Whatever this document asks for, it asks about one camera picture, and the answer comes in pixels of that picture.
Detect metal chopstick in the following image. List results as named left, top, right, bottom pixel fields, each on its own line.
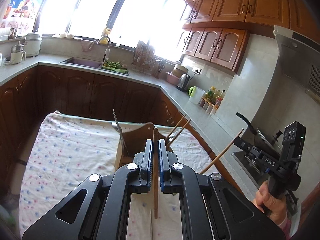
left=112, top=109, right=129, bottom=156
left=150, top=209, right=153, bottom=240

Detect dark wooden chopstick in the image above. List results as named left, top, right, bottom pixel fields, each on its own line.
left=152, top=127, right=159, bottom=219

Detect silver spoon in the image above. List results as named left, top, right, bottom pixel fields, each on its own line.
left=111, top=121, right=124, bottom=141

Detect chrome kitchen faucet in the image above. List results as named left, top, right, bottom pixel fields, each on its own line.
left=97, top=35, right=111, bottom=63

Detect right hand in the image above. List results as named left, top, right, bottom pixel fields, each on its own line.
left=252, top=181, right=287, bottom=228

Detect black wok pan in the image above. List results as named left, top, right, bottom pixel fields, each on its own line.
left=236, top=112, right=284, bottom=157

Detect floral white tablecloth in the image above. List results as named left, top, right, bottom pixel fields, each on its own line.
left=18, top=110, right=221, bottom=240

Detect wooden utensil holder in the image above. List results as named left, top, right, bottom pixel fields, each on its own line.
left=114, top=122, right=175, bottom=170

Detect condiment bottles rack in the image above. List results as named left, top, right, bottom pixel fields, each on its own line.
left=200, top=86, right=226, bottom=115

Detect white green pitcher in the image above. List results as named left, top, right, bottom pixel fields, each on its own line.
left=188, top=86, right=205, bottom=105

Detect range hood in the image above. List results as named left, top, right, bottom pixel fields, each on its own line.
left=273, top=25, right=319, bottom=101

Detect steel electric kettle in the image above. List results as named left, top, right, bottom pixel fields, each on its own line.
left=176, top=73, right=190, bottom=92

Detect pink basin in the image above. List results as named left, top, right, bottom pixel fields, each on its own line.
left=166, top=72, right=180, bottom=86

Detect green vegetable basket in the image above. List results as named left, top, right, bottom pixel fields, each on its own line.
left=101, top=61, right=128, bottom=74

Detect dish drying rack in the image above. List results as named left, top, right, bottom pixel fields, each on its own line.
left=132, top=41, right=166, bottom=78

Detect white blender jug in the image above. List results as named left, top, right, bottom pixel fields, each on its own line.
left=10, top=44, right=26, bottom=64

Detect yellow bottle on sill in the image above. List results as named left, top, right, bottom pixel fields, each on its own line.
left=101, top=26, right=112, bottom=36

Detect white steamer pot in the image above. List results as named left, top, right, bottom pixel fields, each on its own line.
left=24, top=33, right=42, bottom=57

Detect fruit beach poster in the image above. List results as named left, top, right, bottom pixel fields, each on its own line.
left=1, top=0, right=43, bottom=36

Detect wall cabinets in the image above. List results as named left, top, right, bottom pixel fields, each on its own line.
left=179, top=0, right=319, bottom=73

